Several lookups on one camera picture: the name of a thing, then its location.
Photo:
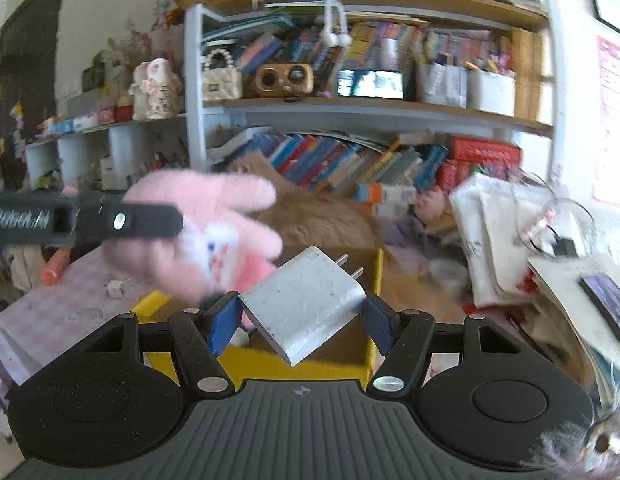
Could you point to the clear pen holder with pens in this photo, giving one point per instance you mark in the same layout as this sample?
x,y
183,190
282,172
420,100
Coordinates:
x,y
440,85

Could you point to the yellow cardboard box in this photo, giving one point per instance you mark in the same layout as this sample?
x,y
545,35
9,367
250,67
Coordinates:
x,y
270,365

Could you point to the floral white rabbit doll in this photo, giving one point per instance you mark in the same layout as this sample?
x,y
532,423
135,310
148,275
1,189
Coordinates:
x,y
157,90

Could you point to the orange marker tube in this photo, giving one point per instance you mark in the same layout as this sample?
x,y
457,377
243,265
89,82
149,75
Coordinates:
x,y
54,267

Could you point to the silver white phone charger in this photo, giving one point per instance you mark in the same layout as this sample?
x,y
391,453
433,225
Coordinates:
x,y
305,300

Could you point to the alphabet wall poster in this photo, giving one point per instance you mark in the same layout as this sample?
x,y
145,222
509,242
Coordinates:
x,y
612,120

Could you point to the dried flower bunch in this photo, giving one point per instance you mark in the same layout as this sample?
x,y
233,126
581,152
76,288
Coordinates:
x,y
129,50

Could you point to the white storage box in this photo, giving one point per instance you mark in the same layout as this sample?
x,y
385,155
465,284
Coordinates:
x,y
490,94

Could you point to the orange and white carton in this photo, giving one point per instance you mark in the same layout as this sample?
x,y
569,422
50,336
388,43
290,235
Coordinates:
x,y
385,195

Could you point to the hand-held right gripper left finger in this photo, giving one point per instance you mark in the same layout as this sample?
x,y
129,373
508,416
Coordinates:
x,y
224,322

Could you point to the row of leaning colourful books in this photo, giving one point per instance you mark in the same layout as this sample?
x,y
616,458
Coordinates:
x,y
330,160

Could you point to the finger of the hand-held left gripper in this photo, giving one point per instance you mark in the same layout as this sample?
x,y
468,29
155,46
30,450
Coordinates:
x,y
144,220

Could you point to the wooden retro radio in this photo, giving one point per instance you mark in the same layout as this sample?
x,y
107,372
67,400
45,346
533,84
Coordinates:
x,y
285,80

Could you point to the cream quilted handbag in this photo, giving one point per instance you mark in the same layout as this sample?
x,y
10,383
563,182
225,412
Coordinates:
x,y
220,82

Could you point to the red and white round jar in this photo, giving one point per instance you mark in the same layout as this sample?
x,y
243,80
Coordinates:
x,y
124,110

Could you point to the stack of red books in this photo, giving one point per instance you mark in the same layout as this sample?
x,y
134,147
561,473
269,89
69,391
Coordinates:
x,y
482,155

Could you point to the pink pig plush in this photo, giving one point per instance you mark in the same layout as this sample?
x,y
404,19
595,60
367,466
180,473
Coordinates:
x,y
430,205

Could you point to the pink plush rabbit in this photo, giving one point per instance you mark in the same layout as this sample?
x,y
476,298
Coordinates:
x,y
204,195

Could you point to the white round container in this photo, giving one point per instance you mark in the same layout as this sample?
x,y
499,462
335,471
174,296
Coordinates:
x,y
445,275

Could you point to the pile of papers and books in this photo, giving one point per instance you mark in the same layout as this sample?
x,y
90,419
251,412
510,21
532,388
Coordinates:
x,y
500,250

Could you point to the black phone with lit screen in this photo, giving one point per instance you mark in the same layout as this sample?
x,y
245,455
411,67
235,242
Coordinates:
x,y
370,84

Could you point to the lavender cloth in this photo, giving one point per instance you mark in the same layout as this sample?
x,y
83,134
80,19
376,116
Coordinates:
x,y
410,237

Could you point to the row of yellow notebooks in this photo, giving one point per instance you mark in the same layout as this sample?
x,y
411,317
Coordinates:
x,y
529,75

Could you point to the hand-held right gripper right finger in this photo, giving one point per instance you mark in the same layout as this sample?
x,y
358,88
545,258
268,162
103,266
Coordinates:
x,y
377,322

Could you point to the white bookshelf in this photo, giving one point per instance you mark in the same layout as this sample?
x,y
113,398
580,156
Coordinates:
x,y
194,85

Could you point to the orange fluffy cat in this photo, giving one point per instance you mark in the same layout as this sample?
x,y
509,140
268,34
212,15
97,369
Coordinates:
x,y
330,215

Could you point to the fluffy grey pompom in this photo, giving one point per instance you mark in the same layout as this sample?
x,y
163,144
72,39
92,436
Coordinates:
x,y
565,450

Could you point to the pink checkered desktop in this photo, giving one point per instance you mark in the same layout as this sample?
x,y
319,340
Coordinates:
x,y
64,310

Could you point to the white side shelf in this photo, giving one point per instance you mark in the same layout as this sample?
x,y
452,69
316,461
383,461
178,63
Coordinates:
x,y
89,145

